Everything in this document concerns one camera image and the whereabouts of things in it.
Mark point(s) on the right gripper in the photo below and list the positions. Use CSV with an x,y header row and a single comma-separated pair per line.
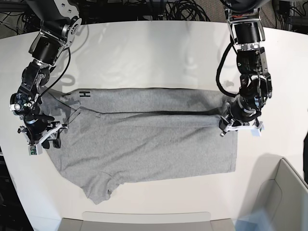
x,y
41,129

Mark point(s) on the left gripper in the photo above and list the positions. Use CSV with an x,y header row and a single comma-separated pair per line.
x,y
241,114

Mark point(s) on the grey T-shirt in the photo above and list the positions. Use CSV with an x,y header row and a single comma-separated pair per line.
x,y
118,136

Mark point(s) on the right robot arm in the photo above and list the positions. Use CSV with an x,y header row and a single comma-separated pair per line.
x,y
59,22

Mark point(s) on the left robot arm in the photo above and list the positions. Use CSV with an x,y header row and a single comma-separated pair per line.
x,y
246,32

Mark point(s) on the grey bin right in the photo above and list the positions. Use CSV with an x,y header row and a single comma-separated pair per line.
x,y
282,202

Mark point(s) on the grey bin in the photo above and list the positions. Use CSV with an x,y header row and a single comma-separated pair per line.
x,y
95,221
282,202

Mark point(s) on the black object right edge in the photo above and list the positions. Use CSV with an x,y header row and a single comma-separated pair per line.
x,y
305,158

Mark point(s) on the grey bin front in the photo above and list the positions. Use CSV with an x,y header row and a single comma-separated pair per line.
x,y
95,221

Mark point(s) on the blue cloth in bin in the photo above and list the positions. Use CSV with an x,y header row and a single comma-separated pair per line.
x,y
256,221

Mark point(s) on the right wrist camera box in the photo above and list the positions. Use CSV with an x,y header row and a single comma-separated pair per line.
x,y
34,149

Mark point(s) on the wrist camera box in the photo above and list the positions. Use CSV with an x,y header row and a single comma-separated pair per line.
x,y
34,149
256,130

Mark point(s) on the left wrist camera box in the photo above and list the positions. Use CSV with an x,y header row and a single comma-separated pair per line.
x,y
256,130

